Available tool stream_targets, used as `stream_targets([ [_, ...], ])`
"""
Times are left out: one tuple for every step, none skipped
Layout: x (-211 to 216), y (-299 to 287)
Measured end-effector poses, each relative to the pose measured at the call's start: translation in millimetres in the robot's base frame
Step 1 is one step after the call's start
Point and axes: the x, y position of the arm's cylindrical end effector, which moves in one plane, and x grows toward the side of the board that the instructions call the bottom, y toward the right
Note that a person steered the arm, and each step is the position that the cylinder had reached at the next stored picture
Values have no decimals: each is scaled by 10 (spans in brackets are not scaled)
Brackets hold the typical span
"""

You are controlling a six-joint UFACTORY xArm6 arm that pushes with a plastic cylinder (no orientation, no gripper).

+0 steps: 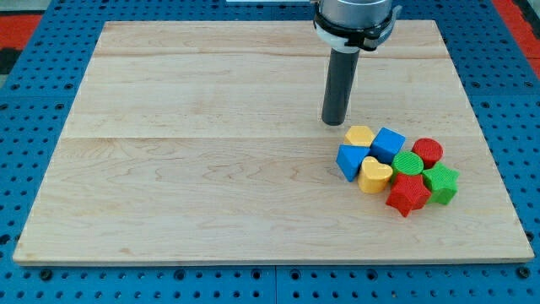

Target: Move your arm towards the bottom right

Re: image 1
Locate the light wooden board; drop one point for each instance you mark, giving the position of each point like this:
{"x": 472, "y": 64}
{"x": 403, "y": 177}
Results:
{"x": 201, "y": 143}

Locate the blue triangle block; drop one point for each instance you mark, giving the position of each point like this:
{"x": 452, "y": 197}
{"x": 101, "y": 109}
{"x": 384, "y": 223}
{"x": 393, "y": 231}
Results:
{"x": 349, "y": 159}

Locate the yellow hexagon block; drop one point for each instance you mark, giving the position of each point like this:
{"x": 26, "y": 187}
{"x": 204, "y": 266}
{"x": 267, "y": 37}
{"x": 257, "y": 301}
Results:
{"x": 359, "y": 136}

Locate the yellow heart block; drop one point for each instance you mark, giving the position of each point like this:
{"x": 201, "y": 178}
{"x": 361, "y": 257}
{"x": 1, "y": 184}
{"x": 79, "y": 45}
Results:
{"x": 373, "y": 175}

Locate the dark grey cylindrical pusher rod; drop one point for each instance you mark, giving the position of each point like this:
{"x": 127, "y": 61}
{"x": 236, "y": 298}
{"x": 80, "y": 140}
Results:
{"x": 340, "y": 77}

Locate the blue cube block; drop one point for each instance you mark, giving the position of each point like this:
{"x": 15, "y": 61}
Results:
{"x": 386, "y": 144}

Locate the green cylinder block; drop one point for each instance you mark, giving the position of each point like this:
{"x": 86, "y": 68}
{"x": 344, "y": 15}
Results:
{"x": 406, "y": 162}

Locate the red star block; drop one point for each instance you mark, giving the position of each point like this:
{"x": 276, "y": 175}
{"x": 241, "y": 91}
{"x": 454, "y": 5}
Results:
{"x": 408, "y": 193}

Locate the red cylinder block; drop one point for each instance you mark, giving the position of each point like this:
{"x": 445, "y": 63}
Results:
{"x": 429, "y": 150}

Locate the green star block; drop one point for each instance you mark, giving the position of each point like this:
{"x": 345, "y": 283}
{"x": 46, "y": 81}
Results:
{"x": 442, "y": 183}

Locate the blue perforated metal table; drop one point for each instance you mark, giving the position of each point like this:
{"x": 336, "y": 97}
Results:
{"x": 35, "y": 98}

